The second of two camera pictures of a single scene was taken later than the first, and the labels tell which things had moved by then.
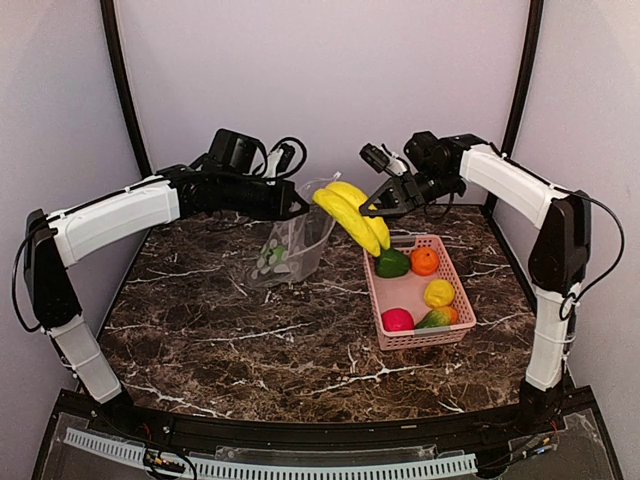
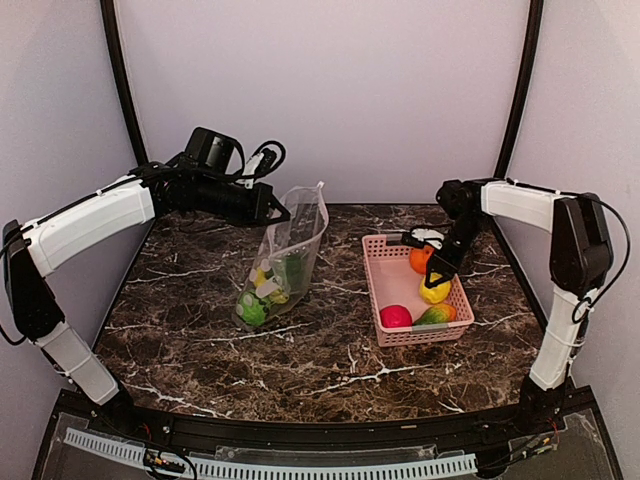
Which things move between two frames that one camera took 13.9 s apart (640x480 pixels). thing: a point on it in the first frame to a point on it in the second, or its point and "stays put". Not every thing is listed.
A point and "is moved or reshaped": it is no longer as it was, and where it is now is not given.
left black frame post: [108, 10] stays put
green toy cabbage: [274, 255] to [251, 309]
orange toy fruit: [424, 261] stays put
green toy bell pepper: [391, 263] to [293, 271]
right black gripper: [400, 194] to [452, 264]
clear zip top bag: [292, 247] is moved or reshaped
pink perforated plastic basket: [407, 292] stays put
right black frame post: [524, 80] stays put
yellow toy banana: [344, 201] to [277, 294]
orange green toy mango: [438, 317] stays put
